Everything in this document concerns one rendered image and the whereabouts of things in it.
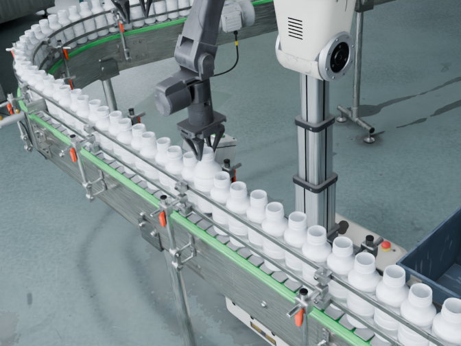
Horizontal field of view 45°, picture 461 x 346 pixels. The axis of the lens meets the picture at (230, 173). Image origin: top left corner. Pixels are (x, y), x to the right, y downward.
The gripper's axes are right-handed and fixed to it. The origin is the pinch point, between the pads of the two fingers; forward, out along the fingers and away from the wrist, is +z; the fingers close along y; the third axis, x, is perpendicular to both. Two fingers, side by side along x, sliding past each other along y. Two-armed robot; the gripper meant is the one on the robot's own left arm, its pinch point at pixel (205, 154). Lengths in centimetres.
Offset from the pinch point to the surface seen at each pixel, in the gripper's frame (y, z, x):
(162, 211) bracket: -12.1, 12.2, 3.6
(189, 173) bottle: -2.1, 6.6, 4.5
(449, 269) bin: 50, 45, -41
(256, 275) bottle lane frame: -5.8, 20.7, -22.1
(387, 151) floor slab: 188, 117, 69
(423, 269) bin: 35, 35, -41
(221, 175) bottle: 0.1, 3.7, -5.5
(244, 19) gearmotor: 112, 21, 107
